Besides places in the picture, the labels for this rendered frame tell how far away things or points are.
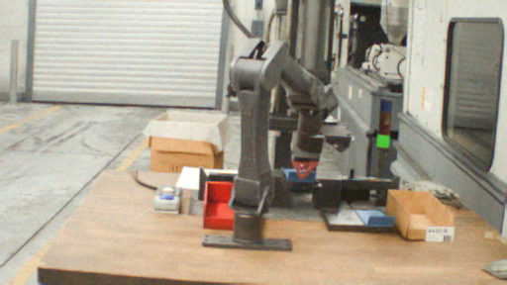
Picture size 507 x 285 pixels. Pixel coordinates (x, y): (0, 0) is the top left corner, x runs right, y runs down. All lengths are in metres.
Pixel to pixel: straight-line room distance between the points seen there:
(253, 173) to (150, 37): 9.72
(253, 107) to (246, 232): 0.27
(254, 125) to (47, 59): 10.19
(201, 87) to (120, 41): 1.49
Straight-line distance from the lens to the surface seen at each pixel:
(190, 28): 11.24
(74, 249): 1.61
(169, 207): 1.92
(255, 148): 1.63
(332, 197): 2.05
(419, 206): 2.08
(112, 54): 11.43
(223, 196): 2.04
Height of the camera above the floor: 1.40
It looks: 12 degrees down
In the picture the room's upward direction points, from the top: 4 degrees clockwise
